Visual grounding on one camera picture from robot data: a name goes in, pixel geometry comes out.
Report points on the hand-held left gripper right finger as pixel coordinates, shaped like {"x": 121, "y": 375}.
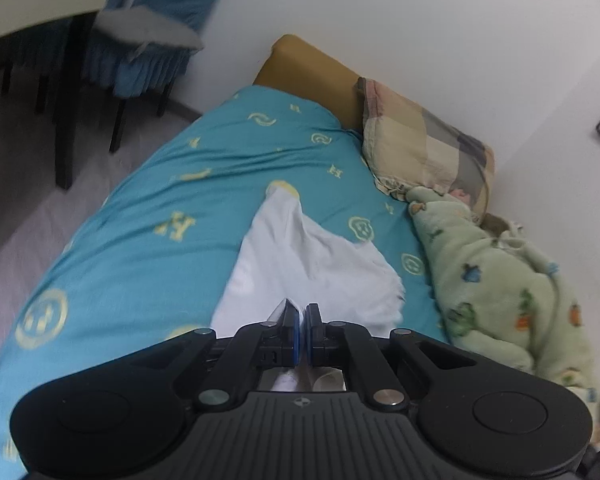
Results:
{"x": 310, "y": 335}

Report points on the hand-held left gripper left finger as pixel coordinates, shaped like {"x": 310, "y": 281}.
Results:
{"x": 294, "y": 334}

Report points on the white t-shirt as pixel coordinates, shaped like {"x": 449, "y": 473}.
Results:
{"x": 300, "y": 260}

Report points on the green printed fleece blanket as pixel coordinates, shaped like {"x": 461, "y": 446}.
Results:
{"x": 490, "y": 285}

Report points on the bed with teal sheet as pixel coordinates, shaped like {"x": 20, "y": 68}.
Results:
{"x": 155, "y": 200}

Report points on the checked beige pillow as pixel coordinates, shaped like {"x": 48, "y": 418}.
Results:
{"x": 425, "y": 145}

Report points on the mustard headboard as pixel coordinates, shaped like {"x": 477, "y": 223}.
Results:
{"x": 310, "y": 75}

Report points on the blue covered chair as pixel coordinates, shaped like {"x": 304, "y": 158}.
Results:
{"x": 35, "y": 50}
{"x": 150, "y": 65}

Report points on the grey seat cushion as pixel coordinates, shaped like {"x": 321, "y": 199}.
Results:
{"x": 145, "y": 30}

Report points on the dark table with white rail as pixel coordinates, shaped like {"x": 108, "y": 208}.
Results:
{"x": 35, "y": 10}

